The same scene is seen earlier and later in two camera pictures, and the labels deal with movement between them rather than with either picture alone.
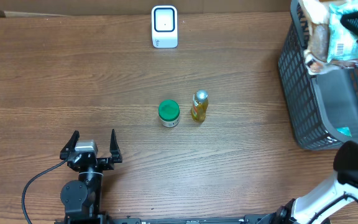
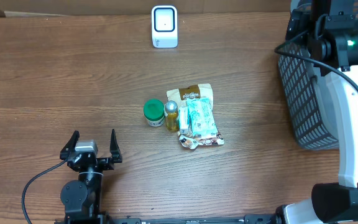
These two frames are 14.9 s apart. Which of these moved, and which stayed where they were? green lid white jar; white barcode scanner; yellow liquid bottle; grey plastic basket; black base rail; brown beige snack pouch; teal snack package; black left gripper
Moved: teal snack package; brown beige snack pouch; green lid white jar; yellow liquid bottle
Stayed: black base rail; black left gripper; white barcode scanner; grey plastic basket
